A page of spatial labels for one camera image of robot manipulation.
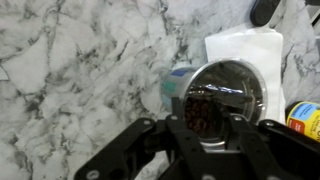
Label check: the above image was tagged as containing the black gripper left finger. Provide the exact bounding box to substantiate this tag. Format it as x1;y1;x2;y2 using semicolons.
73;97;204;180

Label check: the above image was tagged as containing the white paper napkin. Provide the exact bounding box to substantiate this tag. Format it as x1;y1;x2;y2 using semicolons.
203;28;287;124

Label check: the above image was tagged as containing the black remote control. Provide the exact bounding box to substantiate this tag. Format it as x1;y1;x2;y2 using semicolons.
249;0;283;28

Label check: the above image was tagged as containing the yellow lid vitamin bottle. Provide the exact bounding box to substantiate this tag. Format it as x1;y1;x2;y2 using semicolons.
284;100;320;144

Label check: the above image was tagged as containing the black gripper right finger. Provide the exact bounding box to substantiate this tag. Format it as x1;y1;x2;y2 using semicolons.
213;101;320;180

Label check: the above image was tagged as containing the metallic cup with blue label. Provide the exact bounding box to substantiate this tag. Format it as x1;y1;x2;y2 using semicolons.
160;59;268;148

